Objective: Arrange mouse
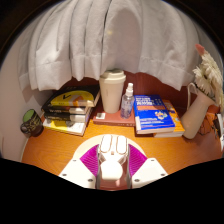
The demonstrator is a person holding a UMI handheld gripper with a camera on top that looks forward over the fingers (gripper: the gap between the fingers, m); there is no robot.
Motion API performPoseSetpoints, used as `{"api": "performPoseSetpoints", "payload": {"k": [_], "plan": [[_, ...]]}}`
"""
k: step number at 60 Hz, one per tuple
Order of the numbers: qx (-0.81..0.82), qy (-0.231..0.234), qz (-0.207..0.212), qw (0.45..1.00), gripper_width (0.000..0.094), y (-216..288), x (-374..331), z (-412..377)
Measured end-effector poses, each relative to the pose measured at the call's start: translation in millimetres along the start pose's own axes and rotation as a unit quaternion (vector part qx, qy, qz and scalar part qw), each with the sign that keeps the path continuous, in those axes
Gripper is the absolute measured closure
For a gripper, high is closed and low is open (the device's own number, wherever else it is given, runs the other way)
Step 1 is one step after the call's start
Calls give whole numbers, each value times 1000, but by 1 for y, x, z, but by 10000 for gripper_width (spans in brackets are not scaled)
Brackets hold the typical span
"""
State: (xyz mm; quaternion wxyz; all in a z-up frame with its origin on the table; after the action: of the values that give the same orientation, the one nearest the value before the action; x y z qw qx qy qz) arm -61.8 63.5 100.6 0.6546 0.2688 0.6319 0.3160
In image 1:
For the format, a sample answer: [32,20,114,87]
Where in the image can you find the white computer mouse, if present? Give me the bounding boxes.
[96,134,130,183]

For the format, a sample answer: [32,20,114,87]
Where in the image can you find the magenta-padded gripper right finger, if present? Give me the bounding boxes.
[127,143,169,189]

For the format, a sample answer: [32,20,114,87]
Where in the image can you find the black book with white pages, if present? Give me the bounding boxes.
[43,111,91,123]

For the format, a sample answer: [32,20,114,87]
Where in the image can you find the blue book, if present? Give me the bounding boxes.
[133,94,176,135]

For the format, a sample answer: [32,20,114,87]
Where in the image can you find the cream lidded tumbler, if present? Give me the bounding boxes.
[98,68,127,114]

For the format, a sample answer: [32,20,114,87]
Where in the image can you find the dark mug with green inside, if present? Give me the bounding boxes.
[19,108,45,138]

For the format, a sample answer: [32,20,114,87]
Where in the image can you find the black and yellow book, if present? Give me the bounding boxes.
[41,85,101,108]

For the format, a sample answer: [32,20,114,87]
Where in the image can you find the red-brown book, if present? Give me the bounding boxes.
[92,99,136,127]

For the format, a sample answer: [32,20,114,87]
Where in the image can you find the cream ceramic pitcher vase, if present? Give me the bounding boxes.
[180,82,217,140]

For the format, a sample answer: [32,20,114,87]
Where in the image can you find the thin black book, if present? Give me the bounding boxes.
[41,105,93,116]

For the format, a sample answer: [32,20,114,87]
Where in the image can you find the white pleated curtain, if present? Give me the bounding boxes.
[18,0,210,92]

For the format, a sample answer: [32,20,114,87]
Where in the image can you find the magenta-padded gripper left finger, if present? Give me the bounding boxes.
[58,143,100,189]

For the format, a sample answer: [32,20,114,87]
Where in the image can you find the yellow and white book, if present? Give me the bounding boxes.
[42,118,88,137]

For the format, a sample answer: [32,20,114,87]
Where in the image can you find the orange book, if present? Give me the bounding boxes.
[153,99,186,138]

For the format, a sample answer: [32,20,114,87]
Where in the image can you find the clear spray bottle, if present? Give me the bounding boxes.
[120,82,136,120]

